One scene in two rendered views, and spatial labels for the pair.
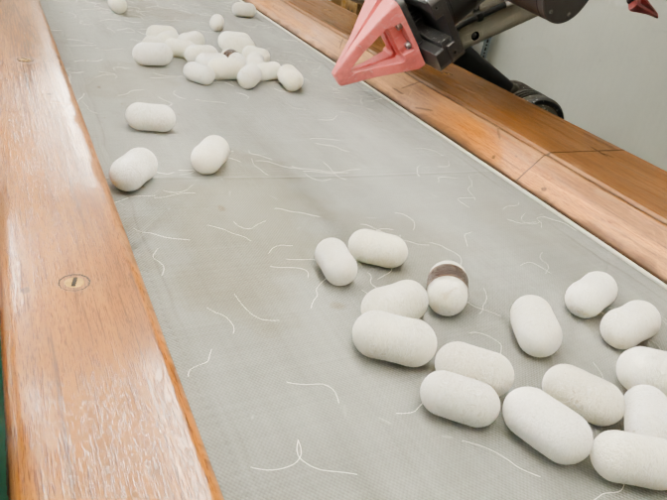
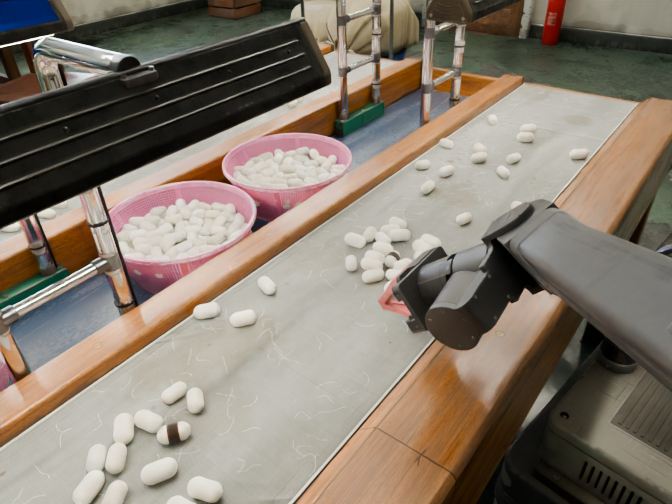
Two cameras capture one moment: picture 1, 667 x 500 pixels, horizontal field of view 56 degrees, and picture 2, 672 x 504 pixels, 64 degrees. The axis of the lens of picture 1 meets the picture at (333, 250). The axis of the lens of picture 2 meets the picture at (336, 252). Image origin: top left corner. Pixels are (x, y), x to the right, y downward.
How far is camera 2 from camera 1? 0.66 m
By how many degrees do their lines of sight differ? 58
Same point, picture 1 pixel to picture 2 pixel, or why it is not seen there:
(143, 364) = (63, 378)
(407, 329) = (117, 427)
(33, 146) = (182, 287)
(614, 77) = not seen: outside the picture
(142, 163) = (203, 310)
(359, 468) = (63, 447)
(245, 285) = (152, 378)
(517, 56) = not seen: outside the picture
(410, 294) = (145, 420)
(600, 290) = (194, 487)
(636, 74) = not seen: outside the picture
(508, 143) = (388, 406)
